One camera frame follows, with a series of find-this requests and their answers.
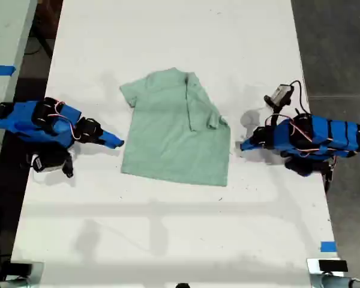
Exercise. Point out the grey pipe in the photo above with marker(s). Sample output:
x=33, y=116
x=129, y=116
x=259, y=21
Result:
x=333, y=282

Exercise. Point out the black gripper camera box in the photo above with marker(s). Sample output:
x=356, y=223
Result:
x=46, y=163
x=280, y=94

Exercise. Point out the long blue tape strip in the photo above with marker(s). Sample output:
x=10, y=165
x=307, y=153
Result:
x=1, y=70

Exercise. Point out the pale green T-shirt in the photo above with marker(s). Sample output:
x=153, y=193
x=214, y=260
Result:
x=174, y=138

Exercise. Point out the blue and black arm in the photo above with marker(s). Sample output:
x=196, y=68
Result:
x=333, y=135
x=24, y=121

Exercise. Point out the grey box with black top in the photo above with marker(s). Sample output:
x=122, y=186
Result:
x=22, y=268

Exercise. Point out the short blue tape strip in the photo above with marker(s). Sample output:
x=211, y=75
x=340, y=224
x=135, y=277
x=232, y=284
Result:
x=328, y=246

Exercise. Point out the short black camera stalk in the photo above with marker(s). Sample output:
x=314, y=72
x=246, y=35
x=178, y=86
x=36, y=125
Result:
x=274, y=117
x=67, y=166

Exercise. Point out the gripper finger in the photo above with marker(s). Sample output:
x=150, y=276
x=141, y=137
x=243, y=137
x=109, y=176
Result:
x=251, y=139
x=249, y=147
x=108, y=143
x=112, y=137

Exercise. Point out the white side table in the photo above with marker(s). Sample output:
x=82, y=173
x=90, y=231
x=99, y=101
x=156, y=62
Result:
x=3, y=36

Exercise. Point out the white box with black top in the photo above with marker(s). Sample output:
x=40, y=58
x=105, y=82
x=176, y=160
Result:
x=333, y=265

